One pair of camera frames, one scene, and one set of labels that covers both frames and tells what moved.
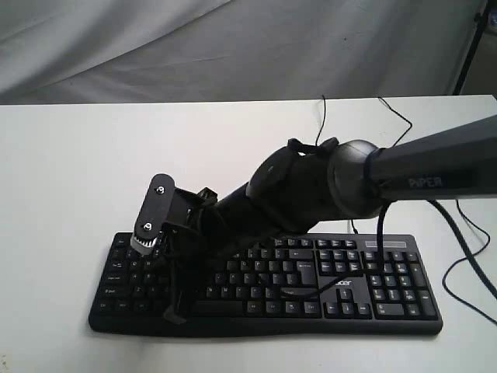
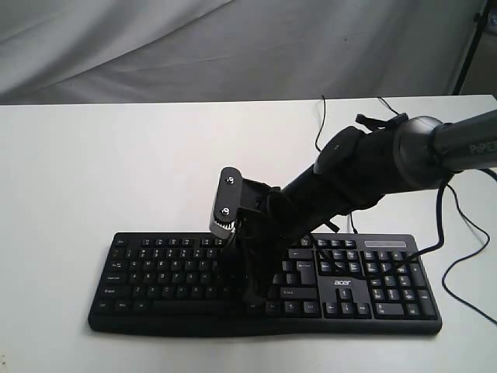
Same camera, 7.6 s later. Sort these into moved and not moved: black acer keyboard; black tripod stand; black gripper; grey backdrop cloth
Moved: black gripper
Not moved: black acer keyboard; grey backdrop cloth; black tripod stand
